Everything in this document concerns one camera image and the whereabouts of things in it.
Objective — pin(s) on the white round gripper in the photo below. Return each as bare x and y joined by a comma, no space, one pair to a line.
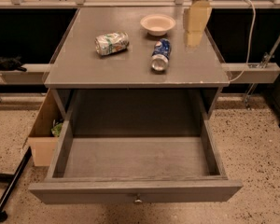
196,20

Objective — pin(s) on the metal drawer knob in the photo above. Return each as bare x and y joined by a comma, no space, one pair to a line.
138,199

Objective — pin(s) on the crushed green 7up can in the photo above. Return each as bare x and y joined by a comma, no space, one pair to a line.
111,43

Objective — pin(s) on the cardboard box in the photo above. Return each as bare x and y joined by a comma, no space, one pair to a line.
40,139

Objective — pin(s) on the black object on ledge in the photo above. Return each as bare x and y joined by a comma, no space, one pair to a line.
11,64

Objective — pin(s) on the open grey top drawer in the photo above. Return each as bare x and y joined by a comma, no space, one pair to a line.
108,161

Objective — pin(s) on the green snack bag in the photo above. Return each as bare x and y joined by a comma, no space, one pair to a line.
57,127

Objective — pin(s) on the black stand leg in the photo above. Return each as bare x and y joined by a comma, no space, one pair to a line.
11,180

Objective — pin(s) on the blue pepsi can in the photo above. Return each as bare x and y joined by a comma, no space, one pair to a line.
161,55

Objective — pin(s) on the grey wooden cabinet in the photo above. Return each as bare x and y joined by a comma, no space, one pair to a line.
131,90

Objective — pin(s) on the white bowl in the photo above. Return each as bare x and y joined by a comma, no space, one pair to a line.
157,24

